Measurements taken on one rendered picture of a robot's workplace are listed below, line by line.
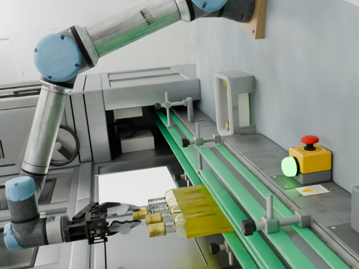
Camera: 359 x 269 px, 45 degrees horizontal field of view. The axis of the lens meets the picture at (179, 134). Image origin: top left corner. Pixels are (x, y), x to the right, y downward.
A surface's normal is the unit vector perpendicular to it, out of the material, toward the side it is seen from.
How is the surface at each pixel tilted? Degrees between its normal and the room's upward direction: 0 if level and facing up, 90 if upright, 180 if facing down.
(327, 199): 90
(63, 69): 83
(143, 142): 90
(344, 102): 0
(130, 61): 90
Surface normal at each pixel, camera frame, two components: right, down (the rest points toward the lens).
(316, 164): 0.18, 0.25
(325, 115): -0.98, 0.13
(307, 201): -0.08, -0.96
